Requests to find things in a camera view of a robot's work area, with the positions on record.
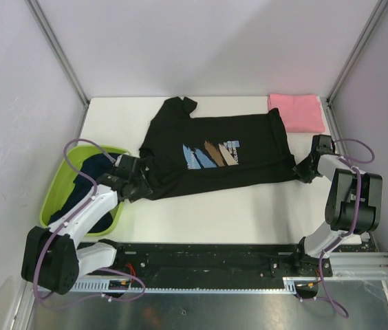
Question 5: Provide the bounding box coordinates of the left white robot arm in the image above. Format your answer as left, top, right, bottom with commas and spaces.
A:
21, 154, 152, 295

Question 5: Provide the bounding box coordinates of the green plastic bin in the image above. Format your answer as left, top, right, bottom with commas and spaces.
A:
39, 144, 123, 237

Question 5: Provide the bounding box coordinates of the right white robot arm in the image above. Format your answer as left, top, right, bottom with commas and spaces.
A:
291, 134, 383, 276

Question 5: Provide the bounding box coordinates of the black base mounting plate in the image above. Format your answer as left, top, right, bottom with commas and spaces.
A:
111, 243, 333, 286

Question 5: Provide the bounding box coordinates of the black printed t shirt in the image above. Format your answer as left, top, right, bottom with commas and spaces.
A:
139, 97, 297, 200

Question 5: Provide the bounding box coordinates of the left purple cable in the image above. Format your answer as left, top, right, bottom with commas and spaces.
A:
32, 138, 147, 310

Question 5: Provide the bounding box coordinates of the grey slotted cable duct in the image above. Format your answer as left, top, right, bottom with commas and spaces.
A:
70, 277, 297, 294

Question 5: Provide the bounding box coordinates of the navy blue t shirt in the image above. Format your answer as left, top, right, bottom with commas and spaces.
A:
48, 153, 114, 234

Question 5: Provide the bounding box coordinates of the folded pink t shirt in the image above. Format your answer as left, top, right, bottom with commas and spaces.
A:
268, 93, 325, 133

